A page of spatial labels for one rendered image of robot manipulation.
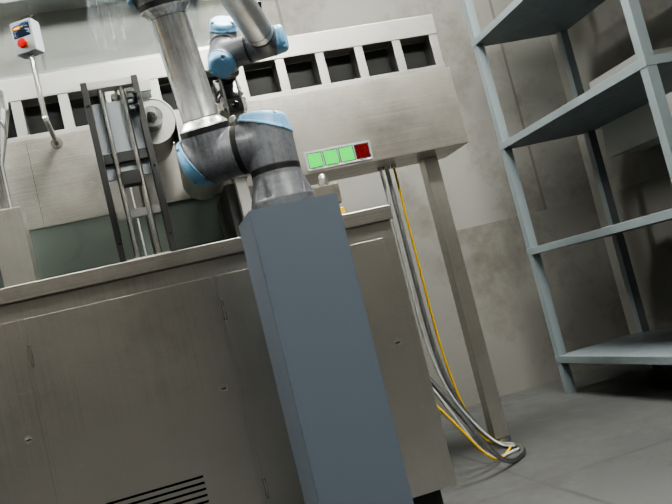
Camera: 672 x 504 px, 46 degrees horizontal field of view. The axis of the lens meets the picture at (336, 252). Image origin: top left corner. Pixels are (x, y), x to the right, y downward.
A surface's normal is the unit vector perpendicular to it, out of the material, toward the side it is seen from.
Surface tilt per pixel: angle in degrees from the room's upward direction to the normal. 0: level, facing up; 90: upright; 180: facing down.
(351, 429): 90
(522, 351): 90
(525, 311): 90
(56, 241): 90
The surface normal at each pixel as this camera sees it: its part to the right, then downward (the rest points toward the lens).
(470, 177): 0.23, -0.13
